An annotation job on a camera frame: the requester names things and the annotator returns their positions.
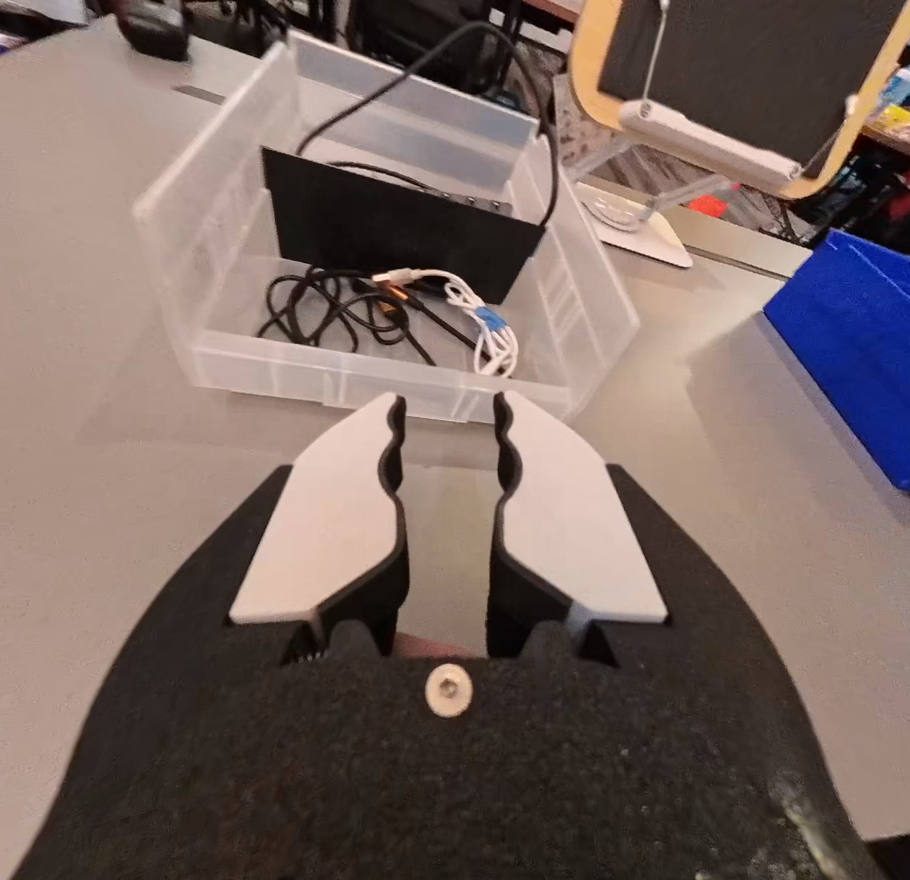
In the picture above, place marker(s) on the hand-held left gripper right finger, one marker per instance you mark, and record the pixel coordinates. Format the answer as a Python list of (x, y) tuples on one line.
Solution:
[(583, 538)]

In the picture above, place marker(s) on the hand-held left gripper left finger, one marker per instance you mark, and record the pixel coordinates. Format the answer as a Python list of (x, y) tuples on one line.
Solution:
[(320, 538)]

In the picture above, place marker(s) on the blue plastic bin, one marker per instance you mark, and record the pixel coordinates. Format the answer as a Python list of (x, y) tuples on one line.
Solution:
[(853, 339)]

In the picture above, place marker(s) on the grey USB hub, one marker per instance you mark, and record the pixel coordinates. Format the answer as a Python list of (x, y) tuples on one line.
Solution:
[(483, 203)]

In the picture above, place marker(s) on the clear plastic bin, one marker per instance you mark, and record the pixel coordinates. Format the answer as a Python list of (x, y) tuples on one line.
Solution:
[(213, 204)]

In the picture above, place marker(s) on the grey desk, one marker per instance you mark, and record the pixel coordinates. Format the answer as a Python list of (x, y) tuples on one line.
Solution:
[(106, 396)]

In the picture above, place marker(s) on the black bin divider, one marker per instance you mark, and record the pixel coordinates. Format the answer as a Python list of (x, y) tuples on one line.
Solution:
[(398, 233)]

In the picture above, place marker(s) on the black flat panel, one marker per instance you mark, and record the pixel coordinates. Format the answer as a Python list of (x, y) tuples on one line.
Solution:
[(746, 41)]

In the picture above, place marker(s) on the black office chair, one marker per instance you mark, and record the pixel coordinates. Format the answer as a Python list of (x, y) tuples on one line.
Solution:
[(419, 19)]

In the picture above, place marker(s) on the black rounded device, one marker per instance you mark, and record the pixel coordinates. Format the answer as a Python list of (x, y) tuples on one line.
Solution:
[(153, 33)]

